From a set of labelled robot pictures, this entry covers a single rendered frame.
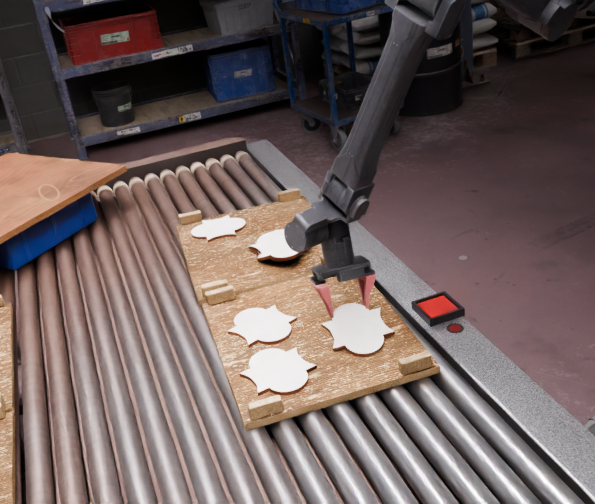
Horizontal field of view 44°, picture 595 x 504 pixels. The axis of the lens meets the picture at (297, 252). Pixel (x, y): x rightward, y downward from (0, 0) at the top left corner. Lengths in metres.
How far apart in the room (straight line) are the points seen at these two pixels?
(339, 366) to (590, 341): 1.79
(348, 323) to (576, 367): 1.59
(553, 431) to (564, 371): 1.62
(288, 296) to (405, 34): 0.63
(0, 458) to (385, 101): 0.85
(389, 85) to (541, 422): 0.58
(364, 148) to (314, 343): 0.38
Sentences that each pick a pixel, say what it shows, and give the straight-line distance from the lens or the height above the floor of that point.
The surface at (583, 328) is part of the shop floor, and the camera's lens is 3.06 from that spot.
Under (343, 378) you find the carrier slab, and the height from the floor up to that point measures 0.94.
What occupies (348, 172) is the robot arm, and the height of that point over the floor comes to 1.25.
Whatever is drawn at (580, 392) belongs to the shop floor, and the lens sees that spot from 2.75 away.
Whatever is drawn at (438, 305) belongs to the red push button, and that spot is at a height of 0.93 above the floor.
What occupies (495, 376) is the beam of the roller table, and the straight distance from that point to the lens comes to 1.31.
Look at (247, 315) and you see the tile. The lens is 1.48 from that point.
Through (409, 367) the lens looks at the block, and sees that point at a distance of 1.28.
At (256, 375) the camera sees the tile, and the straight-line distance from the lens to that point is 1.31.
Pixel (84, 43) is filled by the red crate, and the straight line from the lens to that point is 5.56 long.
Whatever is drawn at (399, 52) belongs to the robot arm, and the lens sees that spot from 1.16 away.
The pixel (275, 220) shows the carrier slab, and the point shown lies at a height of 0.94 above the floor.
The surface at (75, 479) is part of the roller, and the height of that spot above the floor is 0.92.
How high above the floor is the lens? 1.73
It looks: 28 degrees down
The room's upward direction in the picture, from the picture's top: 8 degrees counter-clockwise
